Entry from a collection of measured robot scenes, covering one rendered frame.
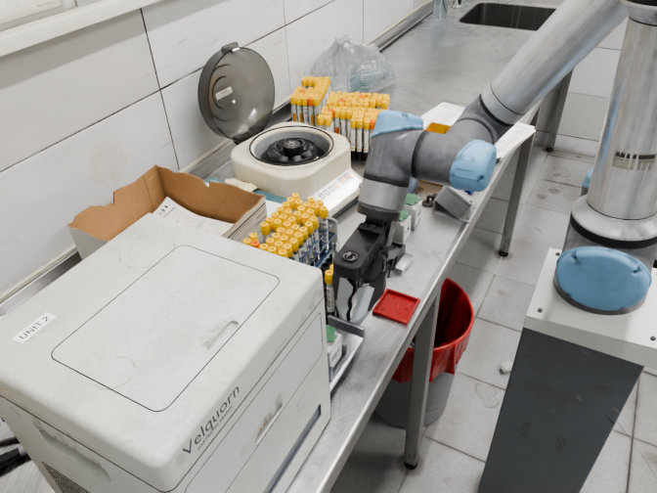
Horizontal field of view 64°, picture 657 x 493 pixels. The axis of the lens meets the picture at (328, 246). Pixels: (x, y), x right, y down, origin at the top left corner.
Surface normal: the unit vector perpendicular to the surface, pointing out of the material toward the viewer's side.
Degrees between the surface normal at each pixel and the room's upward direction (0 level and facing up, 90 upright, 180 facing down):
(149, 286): 0
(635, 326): 5
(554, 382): 90
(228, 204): 90
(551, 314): 5
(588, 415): 90
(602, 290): 98
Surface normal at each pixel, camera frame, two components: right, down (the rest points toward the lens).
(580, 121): -0.48, 0.56
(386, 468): -0.04, -0.79
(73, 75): 0.88, 0.27
